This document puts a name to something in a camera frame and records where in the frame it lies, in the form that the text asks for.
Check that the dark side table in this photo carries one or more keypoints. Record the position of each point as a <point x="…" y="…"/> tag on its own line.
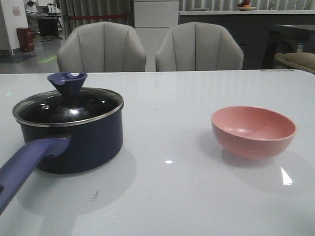
<point x="288" y="39"/>

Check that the pink plastic bowl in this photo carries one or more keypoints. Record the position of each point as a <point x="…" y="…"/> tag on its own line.
<point x="252" y="132"/>

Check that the fruit plate on counter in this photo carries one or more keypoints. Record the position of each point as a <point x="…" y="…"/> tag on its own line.
<point x="245" y="5"/>

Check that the grey counter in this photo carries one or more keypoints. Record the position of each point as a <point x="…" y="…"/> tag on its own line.
<point x="250" y="29"/>

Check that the glass lid with blue knob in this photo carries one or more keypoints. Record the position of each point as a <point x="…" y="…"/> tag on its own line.
<point x="69" y="104"/>

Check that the red trash bin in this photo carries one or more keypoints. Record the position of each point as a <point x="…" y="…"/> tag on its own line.
<point x="25" y="39"/>

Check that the right beige upholstered chair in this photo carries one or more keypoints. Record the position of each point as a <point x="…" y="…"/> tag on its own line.
<point x="197" y="46"/>

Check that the beige upholstered chair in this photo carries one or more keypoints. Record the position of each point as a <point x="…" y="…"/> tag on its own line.
<point x="102" y="47"/>
<point x="197" y="46"/>

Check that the left beige upholstered chair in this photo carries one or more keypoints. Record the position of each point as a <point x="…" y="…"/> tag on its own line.
<point x="102" y="47"/>

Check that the dark blue saucepan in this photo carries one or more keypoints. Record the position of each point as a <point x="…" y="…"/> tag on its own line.
<point x="61" y="150"/>

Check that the background desk with equipment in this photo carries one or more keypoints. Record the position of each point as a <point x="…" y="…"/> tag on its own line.
<point x="44" y="18"/>

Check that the white cabinet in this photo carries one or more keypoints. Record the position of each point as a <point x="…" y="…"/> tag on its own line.
<point x="152" y="18"/>

